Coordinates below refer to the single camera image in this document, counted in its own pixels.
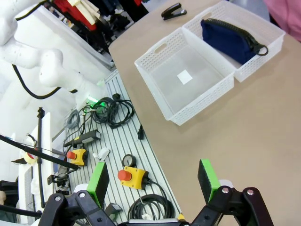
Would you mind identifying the white perforated plastic basket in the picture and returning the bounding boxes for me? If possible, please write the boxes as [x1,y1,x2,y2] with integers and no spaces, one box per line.
[134,27,236,126]
[182,0,286,83]

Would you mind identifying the black coiled cable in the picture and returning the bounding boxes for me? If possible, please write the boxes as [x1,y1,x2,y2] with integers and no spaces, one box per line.
[107,93,135,129]
[127,180,176,222]

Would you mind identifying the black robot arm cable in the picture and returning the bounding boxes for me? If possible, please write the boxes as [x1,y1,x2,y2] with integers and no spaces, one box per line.
[11,63,78,100]

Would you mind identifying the grey slotted aluminium base plate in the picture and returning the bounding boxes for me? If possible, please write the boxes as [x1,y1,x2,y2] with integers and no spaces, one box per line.
[63,69,183,226]

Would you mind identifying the black cable bundle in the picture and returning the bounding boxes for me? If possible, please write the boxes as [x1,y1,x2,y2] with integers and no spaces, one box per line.
[79,97,111,124]

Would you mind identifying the blue pouch with black zipper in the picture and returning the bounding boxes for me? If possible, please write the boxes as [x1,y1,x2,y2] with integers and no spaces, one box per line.
[200,18,269,65]

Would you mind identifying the yellow emergency stop button box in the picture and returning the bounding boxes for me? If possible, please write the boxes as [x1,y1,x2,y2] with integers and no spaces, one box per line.
[117,165,149,190]
[66,148,89,167]

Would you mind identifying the small black adapter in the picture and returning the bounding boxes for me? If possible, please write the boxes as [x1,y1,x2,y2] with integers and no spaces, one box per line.
[104,202,123,218]

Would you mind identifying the black stapler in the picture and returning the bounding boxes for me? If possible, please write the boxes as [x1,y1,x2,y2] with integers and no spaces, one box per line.
[161,2,188,21]

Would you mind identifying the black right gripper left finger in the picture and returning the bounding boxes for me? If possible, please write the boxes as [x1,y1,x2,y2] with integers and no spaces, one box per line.
[41,161,119,226]

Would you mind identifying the person in pink shirt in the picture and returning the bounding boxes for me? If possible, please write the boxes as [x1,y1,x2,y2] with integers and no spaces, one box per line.
[263,0,301,43]

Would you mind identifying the grey coiled cable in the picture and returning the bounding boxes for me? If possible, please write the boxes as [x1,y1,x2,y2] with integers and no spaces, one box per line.
[66,109,81,129]

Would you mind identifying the black tripod pole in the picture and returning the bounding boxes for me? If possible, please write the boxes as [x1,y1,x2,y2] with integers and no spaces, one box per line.
[37,107,47,209]

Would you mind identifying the black power adapter brick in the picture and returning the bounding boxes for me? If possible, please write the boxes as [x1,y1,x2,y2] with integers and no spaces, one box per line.
[63,130,102,148]

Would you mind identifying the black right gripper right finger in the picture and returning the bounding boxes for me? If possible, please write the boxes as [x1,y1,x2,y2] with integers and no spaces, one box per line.
[191,159,275,226]

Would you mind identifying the black clamp mount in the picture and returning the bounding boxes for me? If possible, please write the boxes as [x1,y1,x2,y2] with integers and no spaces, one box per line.
[47,173,71,191]

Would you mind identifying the black thin rod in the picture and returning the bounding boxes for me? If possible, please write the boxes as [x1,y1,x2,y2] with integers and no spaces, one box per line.
[0,134,80,170]

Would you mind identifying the white plastic clip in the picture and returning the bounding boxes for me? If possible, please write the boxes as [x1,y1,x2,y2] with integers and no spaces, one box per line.
[92,147,111,161]

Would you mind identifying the white square sticker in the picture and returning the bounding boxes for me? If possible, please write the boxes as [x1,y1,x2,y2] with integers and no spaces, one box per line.
[176,70,193,85]

